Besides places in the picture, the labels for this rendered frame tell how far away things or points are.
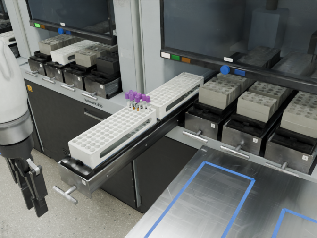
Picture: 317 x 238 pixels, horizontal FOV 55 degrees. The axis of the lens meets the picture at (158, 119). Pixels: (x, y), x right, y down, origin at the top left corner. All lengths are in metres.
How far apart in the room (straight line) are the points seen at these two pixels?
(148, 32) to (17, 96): 0.68
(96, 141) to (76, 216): 1.03
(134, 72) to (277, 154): 0.67
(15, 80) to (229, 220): 0.54
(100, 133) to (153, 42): 0.45
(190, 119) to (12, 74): 0.66
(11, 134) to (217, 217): 0.48
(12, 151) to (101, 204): 1.24
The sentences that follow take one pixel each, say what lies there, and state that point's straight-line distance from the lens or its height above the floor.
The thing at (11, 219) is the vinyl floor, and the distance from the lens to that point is 2.01.
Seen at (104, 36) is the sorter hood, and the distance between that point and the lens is 1.37.
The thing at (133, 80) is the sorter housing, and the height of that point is 0.81.
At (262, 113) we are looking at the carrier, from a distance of 1.06.
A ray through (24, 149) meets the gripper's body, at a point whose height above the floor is 0.98.
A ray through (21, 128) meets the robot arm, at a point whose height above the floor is 1.03.
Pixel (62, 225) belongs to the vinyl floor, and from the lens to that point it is 1.87.
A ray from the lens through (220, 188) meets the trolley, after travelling 0.80.
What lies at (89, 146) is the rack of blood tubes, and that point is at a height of 0.86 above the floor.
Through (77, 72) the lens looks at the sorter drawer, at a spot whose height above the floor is 0.82.
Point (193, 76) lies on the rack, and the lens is 1.26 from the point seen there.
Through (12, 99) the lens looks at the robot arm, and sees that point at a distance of 0.66.
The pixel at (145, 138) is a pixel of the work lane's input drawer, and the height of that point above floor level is 0.81.
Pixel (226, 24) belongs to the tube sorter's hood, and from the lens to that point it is 1.01.
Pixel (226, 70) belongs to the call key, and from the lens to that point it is 1.03.
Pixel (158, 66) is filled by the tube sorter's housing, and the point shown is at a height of 0.91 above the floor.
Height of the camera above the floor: 1.38
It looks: 32 degrees down
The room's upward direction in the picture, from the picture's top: 2 degrees counter-clockwise
